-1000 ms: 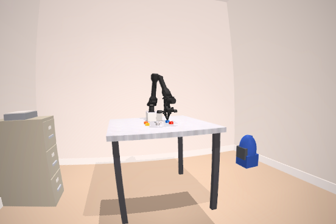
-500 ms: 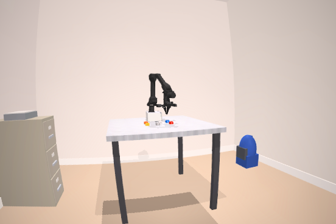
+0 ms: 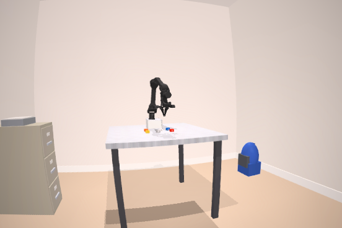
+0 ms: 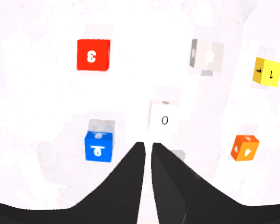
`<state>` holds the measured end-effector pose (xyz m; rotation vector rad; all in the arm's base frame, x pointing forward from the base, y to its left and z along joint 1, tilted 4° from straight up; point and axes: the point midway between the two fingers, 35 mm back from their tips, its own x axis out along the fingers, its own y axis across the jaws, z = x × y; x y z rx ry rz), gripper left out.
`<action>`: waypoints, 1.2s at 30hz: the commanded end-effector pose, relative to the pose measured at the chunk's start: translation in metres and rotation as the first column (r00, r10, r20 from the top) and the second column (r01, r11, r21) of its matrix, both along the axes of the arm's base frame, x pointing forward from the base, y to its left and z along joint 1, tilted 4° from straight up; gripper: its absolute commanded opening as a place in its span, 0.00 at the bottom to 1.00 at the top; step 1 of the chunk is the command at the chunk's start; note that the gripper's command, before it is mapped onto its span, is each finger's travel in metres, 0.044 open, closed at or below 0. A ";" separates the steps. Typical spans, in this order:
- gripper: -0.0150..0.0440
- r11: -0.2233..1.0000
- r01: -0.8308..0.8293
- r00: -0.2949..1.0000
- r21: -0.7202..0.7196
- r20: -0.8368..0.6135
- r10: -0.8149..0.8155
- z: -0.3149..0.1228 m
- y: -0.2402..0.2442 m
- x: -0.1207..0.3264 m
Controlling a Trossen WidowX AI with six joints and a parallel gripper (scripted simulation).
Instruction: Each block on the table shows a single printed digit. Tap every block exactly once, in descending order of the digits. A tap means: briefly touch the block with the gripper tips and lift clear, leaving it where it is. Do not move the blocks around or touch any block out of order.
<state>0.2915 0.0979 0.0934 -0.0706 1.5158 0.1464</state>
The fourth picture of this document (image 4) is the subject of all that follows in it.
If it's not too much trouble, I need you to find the orange block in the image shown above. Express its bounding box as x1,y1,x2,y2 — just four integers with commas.
230,135,260,161

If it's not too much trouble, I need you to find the red block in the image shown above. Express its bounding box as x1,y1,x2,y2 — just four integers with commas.
76,39,111,72

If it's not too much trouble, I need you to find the blue block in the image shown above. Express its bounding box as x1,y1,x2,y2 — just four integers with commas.
84,131,113,163

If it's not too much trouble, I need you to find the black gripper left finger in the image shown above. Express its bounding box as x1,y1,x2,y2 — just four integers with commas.
0,141,145,224

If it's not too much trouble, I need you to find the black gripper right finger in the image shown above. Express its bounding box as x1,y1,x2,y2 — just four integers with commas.
151,141,280,224

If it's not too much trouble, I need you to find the yellow block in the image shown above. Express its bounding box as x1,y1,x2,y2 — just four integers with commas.
252,57,280,87

